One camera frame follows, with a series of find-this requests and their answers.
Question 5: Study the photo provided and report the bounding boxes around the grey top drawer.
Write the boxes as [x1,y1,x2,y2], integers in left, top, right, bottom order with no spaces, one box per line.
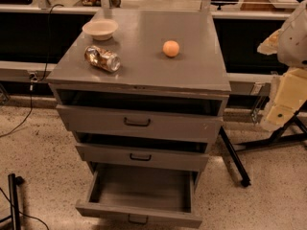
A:
[57,104,223,143]

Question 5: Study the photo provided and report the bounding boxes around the orange fruit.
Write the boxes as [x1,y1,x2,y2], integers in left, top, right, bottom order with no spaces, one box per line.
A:
[162,40,179,58]

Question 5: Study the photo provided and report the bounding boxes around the black metal stand right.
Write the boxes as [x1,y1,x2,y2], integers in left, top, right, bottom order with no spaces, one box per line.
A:
[219,102,307,187]

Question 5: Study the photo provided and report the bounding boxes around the wooden box background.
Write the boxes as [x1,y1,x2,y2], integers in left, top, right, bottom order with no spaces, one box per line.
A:
[241,0,275,12]

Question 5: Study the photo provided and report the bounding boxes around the grey middle drawer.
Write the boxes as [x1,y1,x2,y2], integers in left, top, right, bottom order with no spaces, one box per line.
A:
[76,143,208,172]

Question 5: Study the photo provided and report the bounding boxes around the black cable left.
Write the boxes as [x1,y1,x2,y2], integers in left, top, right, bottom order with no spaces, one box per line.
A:
[0,3,65,139]

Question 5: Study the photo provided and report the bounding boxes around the black stand lower left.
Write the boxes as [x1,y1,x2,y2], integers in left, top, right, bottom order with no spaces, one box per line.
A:
[0,173,22,230]

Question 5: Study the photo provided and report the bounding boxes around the beige paper bowl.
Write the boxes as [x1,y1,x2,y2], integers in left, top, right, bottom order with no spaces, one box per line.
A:
[83,19,118,41]

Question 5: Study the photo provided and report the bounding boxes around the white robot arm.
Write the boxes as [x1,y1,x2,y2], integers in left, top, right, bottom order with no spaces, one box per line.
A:
[257,0,307,131]

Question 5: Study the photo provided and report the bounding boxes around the grey bottom drawer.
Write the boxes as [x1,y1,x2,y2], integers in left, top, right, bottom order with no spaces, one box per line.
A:
[76,164,202,228]

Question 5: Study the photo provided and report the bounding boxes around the grey drawer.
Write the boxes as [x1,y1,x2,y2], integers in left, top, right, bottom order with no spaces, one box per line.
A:
[76,143,208,172]
[57,104,223,143]
[76,164,202,228]

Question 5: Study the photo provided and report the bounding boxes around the grey metal drawer cabinet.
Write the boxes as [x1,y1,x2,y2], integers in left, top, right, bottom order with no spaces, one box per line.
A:
[46,7,232,184]

